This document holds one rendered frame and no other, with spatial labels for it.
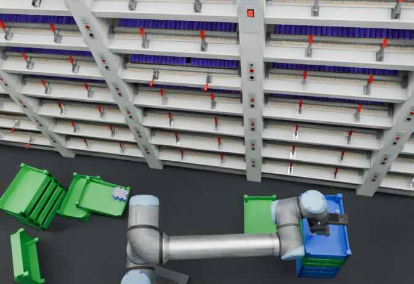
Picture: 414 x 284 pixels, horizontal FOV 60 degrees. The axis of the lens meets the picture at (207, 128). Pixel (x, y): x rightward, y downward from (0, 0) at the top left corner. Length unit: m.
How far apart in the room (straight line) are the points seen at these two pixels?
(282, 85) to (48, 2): 1.07
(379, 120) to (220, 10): 0.93
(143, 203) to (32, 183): 1.31
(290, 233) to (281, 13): 0.82
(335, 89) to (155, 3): 0.85
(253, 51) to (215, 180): 1.21
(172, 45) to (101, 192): 1.31
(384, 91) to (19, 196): 2.17
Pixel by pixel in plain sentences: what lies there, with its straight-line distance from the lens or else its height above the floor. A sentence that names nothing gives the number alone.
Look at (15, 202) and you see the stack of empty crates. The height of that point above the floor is 0.24.
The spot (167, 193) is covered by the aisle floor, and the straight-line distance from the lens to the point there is 2.50.
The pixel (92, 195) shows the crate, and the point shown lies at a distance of 2.58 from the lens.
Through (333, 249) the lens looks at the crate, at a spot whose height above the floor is 0.40.
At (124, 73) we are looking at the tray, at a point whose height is 0.96.
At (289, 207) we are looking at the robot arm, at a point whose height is 0.84.
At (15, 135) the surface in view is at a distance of 3.04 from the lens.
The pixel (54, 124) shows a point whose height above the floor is 0.39.
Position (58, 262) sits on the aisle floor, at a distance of 2.59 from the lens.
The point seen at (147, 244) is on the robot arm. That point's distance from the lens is 1.37.
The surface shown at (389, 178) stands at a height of 0.18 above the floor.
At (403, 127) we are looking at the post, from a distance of 1.90.
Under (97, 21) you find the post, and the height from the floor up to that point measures 1.28.
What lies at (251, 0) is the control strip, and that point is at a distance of 1.35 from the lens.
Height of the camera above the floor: 2.21
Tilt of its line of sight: 54 degrees down
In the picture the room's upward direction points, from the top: 11 degrees counter-clockwise
